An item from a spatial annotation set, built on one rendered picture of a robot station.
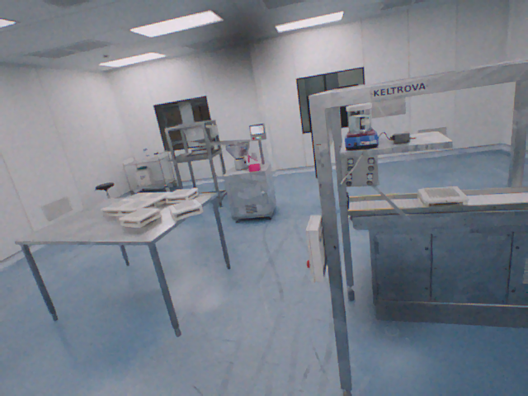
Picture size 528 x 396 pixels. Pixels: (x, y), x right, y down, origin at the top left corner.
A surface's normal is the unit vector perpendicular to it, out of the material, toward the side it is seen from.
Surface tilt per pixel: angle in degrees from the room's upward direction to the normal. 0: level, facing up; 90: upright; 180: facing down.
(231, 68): 90
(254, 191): 89
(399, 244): 90
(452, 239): 90
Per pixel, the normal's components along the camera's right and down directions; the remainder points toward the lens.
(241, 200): -0.17, 0.35
